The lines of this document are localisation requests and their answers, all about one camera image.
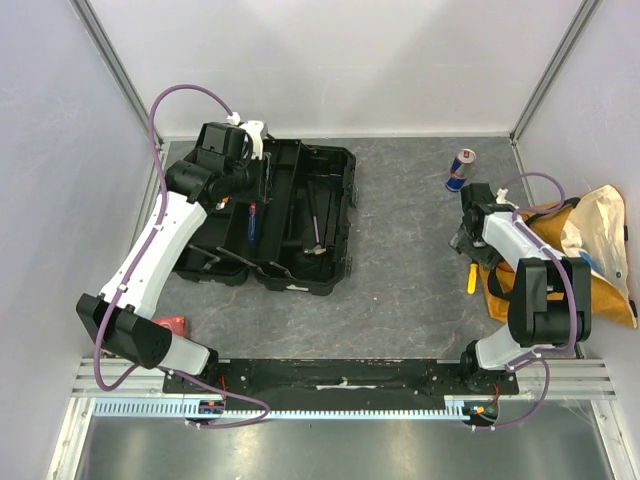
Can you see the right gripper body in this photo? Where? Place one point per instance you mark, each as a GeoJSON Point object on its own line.
{"type": "Point", "coordinates": [463, 239]}

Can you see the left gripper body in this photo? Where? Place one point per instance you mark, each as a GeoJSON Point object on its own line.
{"type": "Point", "coordinates": [245, 183]}

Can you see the yellow handled screwdriver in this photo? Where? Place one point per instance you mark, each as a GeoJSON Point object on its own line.
{"type": "Point", "coordinates": [472, 279]}

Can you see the blue yellow screwdriver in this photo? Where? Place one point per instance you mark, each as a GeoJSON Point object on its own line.
{"type": "Point", "coordinates": [252, 225]}

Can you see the black t-handle wrench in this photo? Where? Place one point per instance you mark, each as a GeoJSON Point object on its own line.
{"type": "Point", "coordinates": [325, 202]}

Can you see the black plastic toolbox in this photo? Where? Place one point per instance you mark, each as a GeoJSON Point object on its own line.
{"type": "Point", "coordinates": [218, 250]}

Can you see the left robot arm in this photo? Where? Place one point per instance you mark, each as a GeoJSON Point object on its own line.
{"type": "Point", "coordinates": [228, 161]}

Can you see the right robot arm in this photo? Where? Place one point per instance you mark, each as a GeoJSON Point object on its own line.
{"type": "Point", "coordinates": [549, 304]}

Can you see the red bull can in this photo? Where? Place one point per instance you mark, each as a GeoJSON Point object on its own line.
{"type": "Point", "coordinates": [460, 169]}

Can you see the yellow tote bag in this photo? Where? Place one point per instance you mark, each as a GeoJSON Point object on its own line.
{"type": "Point", "coordinates": [590, 227]}

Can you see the red white small box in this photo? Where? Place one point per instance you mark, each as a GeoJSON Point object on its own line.
{"type": "Point", "coordinates": [177, 325]}

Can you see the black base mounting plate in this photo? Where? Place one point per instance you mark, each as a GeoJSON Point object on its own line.
{"type": "Point", "coordinates": [355, 383]}

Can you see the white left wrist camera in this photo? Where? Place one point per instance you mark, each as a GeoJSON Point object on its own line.
{"type": "Point", "coordinates": [256, 132]}

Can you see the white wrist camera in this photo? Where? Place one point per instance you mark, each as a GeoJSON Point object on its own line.
{"type": "Point", "coordinates": [501, 197]}
{"type": "Point", "coordinates": [256, 132]}

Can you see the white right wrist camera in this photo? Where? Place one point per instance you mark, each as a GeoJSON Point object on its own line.
{"type": "Point", "coordinates": [501, 197]}

